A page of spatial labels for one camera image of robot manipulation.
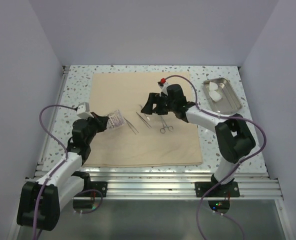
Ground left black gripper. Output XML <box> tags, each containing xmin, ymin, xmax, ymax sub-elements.
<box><xmin>83</xmin><ymin>111</ymin><xmax>108</xmax><ymax>145</ymax></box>

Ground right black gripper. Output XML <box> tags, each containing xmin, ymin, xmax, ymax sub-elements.
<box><xmin>141</xmin><ymin>92</ymin><xmax>177</xmax><ymax>115</ymax></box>

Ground purple printed packet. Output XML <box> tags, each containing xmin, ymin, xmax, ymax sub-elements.
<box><xmin>107</xmin><ymin>109</ymin><xmax>125</xmax><ymax>130</ymax></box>

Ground pointed straight steel tweezers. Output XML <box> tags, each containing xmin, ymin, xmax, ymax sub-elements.
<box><xmin>136</xmin><ymin>112</ymin><xmax>152</xmax><ymax>129</ymax></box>

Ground serrated steel forceps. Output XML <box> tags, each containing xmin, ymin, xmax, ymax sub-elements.
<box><xmin>123</xmin><ymin>117</ymin><xmax>139</xmax><ymax>135</ymax></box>

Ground steel hemostat clamp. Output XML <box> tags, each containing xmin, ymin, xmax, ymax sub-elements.
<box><xmin>159</xmin><ymin>115</ymin><xmax>174</xmax><ymax>134</ymax></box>

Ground beige cloth wrap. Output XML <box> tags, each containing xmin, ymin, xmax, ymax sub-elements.
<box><xmin>85</xmin><ymin>72</ymin><xmax>203</xmax><ymax>168</ymax></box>

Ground stainless steel tray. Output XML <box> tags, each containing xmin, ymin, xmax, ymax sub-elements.
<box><xmin>202</xmin><ymin>77</ymin><xmax>242</xmax><ymax>115</ymax></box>

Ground curved tip steel tweezers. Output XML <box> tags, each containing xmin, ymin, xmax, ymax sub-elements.
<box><xmin>139</xmin><ymin>104</ymin><xmax>150</xmax><ymax>121</ymax></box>

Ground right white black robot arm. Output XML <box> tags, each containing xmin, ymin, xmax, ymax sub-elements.
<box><xmin>141</xmin><ymin>82</ymin><xmax>256</xmax><ymax>197</ymax></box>

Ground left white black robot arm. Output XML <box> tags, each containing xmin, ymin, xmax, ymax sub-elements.
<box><xmin>16</xmin><ymin>112</ymin><xmax>109</xmax><ymax>231</ymax></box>

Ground white gauze pad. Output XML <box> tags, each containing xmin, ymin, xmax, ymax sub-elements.
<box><xmin>208</xmin><ymin>81</ymin><xmax>218</xmax><ymax>92</ymax></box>
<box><xmin>209</xmin><ymin>90</ymin><xmax>222</xmax><ymax>103</ymax></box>

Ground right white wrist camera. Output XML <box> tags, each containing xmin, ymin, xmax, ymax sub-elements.
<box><xmin>157</xmin><ymin>78</ymin><xmax>169</xmax><ymax>95</ymax></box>

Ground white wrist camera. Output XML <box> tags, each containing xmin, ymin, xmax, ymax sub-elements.
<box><xmin>157</xmin><ymin>78</ymin><xmax>169</xmax><ymax>95</ymax></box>
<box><xmin>76</xmin><ymin>102</ymin><xmax>91</xmax><ymax>119</ymax></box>

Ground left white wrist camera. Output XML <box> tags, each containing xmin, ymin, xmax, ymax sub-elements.
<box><xmin>76</xmin><ymin>102</ymin><xmax>91</xmax><ymax>119</ymax></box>

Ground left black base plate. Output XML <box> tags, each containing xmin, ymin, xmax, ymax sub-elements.
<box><xmin>73</xmin><ymin>181</ymin><xmax>108</xmax><ymax>200</ymax></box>

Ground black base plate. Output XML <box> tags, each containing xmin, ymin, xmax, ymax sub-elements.
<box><xmin>73</xmin><ymin>181</ymin><xmax>108</xmax><ymax>200</ymax></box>
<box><xmin>194</xmin><ymin>181</ymin><xmax>241</xmax><ymax>198</ymax></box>

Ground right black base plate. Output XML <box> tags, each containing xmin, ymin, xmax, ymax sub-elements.
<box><xmin>194</xmin><ymin>181</ymin><xmax>241</xmax><ymax>198</ymax></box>

